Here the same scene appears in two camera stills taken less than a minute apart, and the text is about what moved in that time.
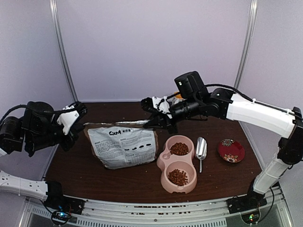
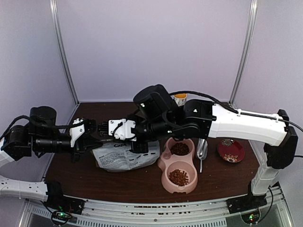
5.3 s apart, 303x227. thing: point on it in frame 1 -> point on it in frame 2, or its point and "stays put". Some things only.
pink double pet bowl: x=179 y=174 stays put
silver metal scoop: x=201 y=150 stays put
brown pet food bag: x=118 y=144 stays put
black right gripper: x=163 y=120 -> x=141 y=148
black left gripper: x=71 y=136 -> x=85 y=140
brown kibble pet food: x=179 y=148 stays put
